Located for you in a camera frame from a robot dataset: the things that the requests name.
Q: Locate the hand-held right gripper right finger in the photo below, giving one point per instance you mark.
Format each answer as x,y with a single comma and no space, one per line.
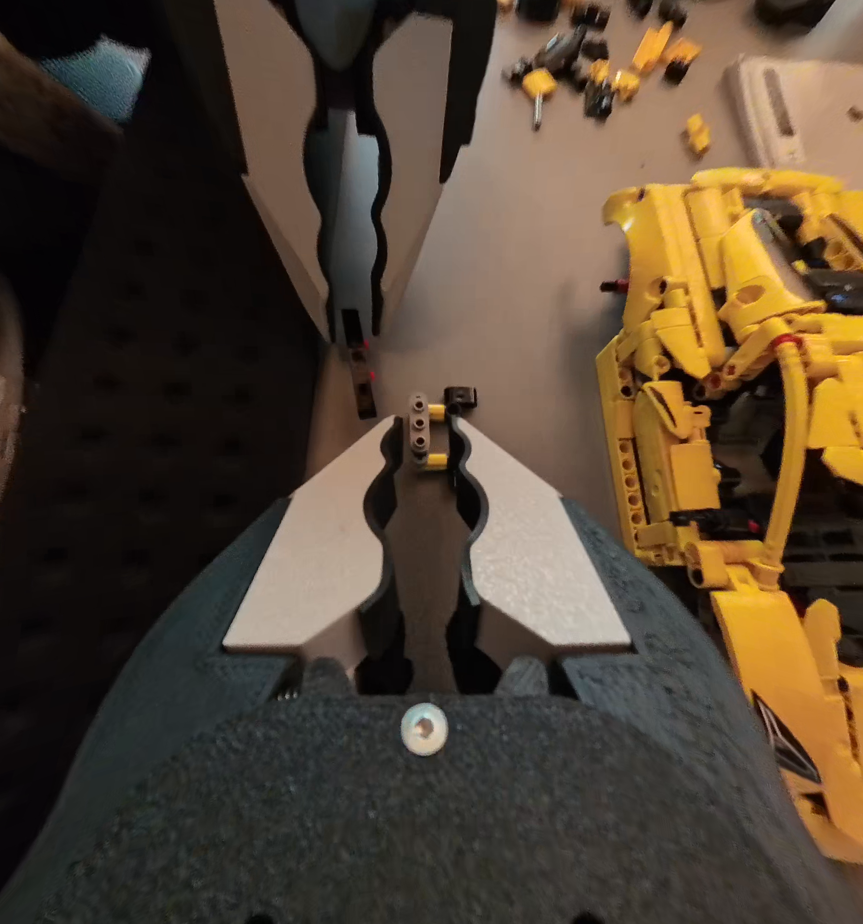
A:
547,570

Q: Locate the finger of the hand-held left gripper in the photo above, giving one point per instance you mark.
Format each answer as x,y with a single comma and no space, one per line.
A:
272,144
417,144

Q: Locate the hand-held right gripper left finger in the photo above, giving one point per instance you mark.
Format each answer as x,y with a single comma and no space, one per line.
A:
308,570

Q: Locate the yellow brick pin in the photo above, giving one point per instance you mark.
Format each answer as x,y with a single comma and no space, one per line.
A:
438,462

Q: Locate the grey brick beam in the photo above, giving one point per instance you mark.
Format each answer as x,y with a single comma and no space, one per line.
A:
418,433

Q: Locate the yellow toy brick car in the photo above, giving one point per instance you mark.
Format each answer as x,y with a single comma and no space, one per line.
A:
691,469

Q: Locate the black brick beam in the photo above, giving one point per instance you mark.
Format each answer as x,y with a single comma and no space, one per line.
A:
363,393

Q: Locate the small black brick connector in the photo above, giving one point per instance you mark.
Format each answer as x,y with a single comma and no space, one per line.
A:
461,397

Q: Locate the grey desk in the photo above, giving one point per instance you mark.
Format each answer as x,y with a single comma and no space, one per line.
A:
518,289

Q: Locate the pile of yellow black brick pieces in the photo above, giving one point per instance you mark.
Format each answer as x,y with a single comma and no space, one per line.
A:
604,65

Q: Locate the open instruction booklet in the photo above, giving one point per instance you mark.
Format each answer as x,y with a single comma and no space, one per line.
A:
821,94

